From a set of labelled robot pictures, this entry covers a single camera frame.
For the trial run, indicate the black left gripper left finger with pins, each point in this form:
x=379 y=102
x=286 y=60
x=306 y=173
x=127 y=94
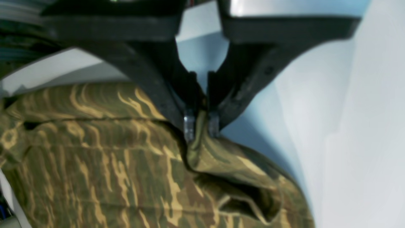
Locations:
x=145 y=50

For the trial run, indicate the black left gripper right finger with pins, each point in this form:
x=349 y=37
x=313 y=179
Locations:
x=259 y=50

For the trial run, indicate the camouflage T-shirt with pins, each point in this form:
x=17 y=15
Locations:
x=102 y=156

